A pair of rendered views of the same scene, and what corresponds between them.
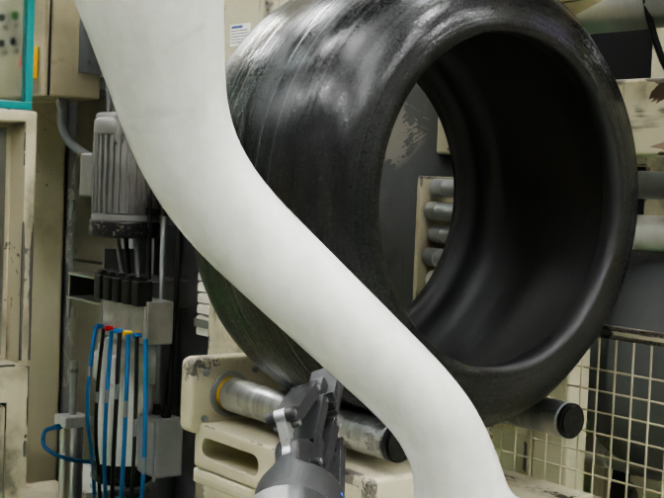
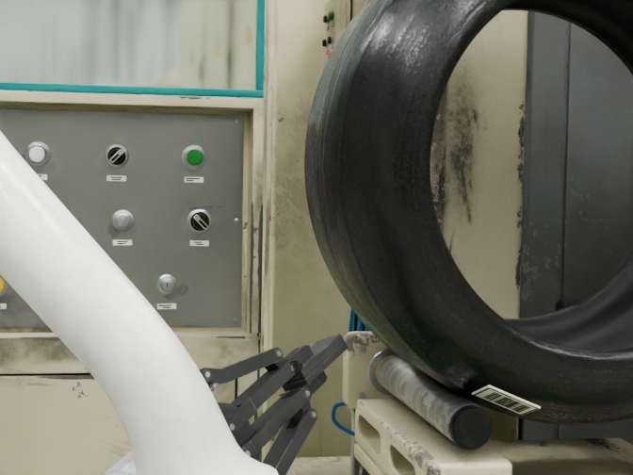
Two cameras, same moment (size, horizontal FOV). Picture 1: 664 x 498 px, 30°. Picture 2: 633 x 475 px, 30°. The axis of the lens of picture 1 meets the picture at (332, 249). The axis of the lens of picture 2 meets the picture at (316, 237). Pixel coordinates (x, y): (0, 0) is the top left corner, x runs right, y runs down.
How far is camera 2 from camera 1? 54 cm
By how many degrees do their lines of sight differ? 28
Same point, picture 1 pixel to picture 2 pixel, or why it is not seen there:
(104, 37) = not seen: outside the picture
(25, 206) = (253, 188)
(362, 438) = (439, 419)
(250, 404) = (389, 382)
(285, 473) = not seen: hidden behind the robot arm
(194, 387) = (349, 363)
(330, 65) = (383, 24)
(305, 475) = not seen: hidden behind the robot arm
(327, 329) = (17, 272)
